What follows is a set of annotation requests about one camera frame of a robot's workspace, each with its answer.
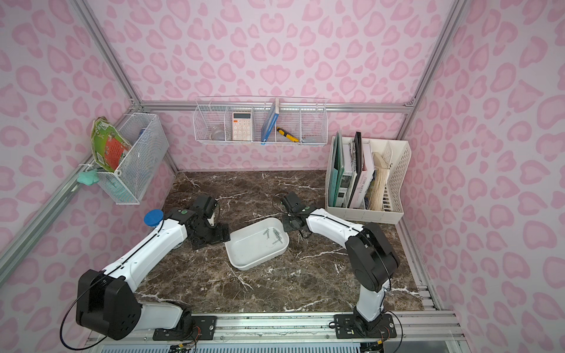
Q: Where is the white plastic storage box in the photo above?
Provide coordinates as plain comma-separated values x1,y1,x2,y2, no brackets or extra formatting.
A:
225,218,290,271

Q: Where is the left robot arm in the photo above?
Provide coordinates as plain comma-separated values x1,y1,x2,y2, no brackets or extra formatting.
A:
75,195,230,341

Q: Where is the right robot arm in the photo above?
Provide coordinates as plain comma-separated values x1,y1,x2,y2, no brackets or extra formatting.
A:
281,192,400,334

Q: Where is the blue lid clear jar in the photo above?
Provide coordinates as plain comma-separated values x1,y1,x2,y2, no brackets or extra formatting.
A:
144,209,164,227

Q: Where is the green folder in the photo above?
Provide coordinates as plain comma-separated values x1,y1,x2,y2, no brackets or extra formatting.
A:
328,130,344,207

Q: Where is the white desk file organizer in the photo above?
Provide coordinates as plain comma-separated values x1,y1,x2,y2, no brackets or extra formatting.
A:
324,132,411,225

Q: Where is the yellow utility knife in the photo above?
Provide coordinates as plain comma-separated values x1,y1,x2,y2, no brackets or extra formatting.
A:
277,127,300,143

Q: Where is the pink white book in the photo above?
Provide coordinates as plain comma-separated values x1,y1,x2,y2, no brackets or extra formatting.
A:
350,141,375,209

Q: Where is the beige woven fan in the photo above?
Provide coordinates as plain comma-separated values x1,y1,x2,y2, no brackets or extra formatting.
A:
369,152,390,211

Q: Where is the black binder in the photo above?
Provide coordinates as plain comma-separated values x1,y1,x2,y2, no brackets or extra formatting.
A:
346,132,362,207

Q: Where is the clear tape roll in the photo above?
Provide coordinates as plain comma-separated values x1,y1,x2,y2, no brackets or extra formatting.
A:
210,125,226,141

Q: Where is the blue book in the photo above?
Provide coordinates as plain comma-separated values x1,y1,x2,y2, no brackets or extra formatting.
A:
260,98,280,143

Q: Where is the white pink calculator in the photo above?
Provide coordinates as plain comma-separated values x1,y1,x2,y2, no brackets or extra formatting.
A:
232,112,252,141

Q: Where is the white mesh side basket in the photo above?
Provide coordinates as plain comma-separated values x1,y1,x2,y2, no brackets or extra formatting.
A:
95,113,169,205

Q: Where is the teal rubber toy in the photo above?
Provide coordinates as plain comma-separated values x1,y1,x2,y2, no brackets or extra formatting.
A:
77,170,99,186

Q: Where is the green red circuit board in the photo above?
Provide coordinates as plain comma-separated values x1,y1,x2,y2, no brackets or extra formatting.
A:
91,116,132,173

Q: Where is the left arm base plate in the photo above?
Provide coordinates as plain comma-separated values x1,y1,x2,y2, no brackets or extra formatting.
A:
152,315,218,342

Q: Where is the white wire wall basket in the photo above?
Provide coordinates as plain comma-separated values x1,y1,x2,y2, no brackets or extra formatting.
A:
193,96,328,146

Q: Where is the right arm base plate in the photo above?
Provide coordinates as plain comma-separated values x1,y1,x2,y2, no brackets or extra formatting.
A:
328,314,397,341

